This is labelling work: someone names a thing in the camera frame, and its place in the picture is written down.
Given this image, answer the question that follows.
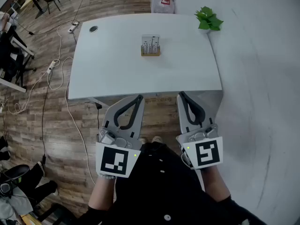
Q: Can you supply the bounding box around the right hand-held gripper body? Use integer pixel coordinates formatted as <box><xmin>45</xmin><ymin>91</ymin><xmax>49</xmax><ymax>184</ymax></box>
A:
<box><xmin>175</xmin><ymin>123</ymin><xmax>224</xmax><ymax>171</ymax></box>

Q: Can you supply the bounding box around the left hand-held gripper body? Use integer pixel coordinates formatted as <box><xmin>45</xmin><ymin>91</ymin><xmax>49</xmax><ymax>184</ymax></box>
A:
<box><xmin>95</xmin><ymin>127</ymin><xmax>143</xmax><ymax>179</ymax></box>

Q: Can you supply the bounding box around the white printed table card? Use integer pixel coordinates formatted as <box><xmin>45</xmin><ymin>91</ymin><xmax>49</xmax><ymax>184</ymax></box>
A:
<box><xmin>141</xmin><ymin>34</ymin><xmax>161</xmax><ymax>55</ymax></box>

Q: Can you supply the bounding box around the person's right forearm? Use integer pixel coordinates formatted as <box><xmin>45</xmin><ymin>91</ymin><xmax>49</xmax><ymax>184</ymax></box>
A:
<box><xmin>201</xmin><ymin>166</ymin><xmax>232</xmax><ymax>203</ymax></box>

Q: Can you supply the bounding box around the person's left forearm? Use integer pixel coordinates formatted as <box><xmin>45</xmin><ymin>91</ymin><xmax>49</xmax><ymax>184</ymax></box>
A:
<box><xmin>88</xmin><ymin>176</ymin><xmax>117</xmax><ymax>212</ymax></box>

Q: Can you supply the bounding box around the person's black clothing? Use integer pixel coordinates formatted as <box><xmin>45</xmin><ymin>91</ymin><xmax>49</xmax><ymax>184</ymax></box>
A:
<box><xmin>77</xmin><ymin>141</ymin><xmax>267</xmax><ymax>225</ymax></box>

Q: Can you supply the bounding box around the white table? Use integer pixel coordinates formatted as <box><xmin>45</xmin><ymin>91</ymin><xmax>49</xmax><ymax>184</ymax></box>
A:
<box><xmin>67</xmin><ymin>13</ymin><xmax>223</xmax><ymax>109</ymax></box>

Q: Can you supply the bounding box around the white power strip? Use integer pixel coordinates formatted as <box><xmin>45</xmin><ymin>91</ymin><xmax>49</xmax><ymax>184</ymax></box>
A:
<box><xmin>67</xmin><ymin>20</ymin><xmax>81</xmax><ymax>34</ymax></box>
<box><xmin>46</xmin><ymin>59</ymin><xmax>60</xmax><ymax>75</ymax></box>

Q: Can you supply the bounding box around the black stool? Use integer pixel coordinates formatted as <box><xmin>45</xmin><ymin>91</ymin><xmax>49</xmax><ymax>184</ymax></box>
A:
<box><xmin>37</xmin><ymin>202</ymin><xmax>78</xmax><ymax>225</ymax></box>

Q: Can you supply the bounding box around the green potted plant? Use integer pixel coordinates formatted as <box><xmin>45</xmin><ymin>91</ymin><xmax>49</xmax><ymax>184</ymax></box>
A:
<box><xmin>194</xmin><ymin>6</ymin><xmax>224</xmax><ymax>34</ymax></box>

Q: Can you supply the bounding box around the white desk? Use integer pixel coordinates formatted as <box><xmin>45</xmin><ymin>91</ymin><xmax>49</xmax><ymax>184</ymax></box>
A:
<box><xmin>0</xmin><ymin>77</ymin><xmax>27</xmax><ymax>94</ymax></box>

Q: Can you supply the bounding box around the grey cloth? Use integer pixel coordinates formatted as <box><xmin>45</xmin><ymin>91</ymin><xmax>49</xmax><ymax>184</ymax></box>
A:
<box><xmin>0</xmin><ymin>191</ymin><xmax>34</xmax><ymax>221</ymax></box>

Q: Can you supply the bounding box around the clear water bottle red label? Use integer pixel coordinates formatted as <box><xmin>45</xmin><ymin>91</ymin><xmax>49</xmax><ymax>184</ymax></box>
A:
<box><xmin>156</xmin><ymin>0</ymin><xmax>176</xmax><ymax>14</ymax></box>

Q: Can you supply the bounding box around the black headset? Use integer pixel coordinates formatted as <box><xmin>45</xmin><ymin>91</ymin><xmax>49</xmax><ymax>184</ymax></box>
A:
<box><xmin>0</xmin><ymin>182</ymin><xmax>13</xmax><ymax>197</ymax></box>

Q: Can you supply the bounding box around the black plug with cable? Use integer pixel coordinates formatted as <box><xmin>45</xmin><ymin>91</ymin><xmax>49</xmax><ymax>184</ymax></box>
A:
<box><xmin>94</xmin><ymin>101</ymin><xmax>103</xmax><ymax>130</ymax></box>

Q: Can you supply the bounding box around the white bead bracelet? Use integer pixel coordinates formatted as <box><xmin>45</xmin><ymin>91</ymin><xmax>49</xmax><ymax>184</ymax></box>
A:
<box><xmin>97</xmin><ymin>173</ymin><xmax>117</xmax><ymax>180</ymax></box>

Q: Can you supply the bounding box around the white cable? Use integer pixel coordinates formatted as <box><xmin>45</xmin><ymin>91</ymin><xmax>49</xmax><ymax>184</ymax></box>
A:
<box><xmin>48</xmin><ymin>20</ymin><xmax>75</xmax><ymax>91</ymax></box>
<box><xmin>65</xmin><ymin>82</ymin><xmax>97</xmax><ymax>185</ymax></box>
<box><xmin>0</xmin><ymin>69</ymin><xmax>51</xmax><ymax>116</ymax></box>

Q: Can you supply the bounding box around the black cable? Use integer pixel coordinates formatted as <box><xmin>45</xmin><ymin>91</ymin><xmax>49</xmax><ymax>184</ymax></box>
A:
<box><xmin>39</xmin><ymin>71</ymin><xmax>54</xmax><ymax>166</ymax></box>

